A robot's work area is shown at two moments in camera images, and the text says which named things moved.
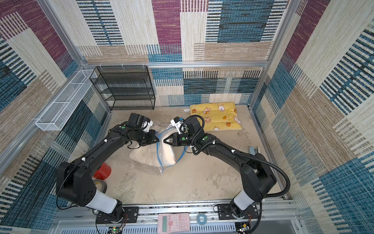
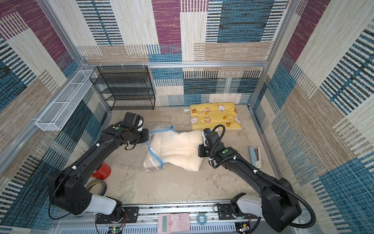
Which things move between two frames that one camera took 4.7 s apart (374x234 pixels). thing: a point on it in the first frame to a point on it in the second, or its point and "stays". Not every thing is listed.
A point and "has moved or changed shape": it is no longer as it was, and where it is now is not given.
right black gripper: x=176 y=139 to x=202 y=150
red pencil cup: x=103 y=172 stays
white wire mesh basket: x=58 y=113 stays
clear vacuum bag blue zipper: x=168 y=154 to x=151 y=160
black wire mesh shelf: x=124 y=87 stays
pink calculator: x=169 y=223 stays
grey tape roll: x=104 y=185 stays
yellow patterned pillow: x=217 y=116 stays
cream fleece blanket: x=158 y=155 has moved or changed shape
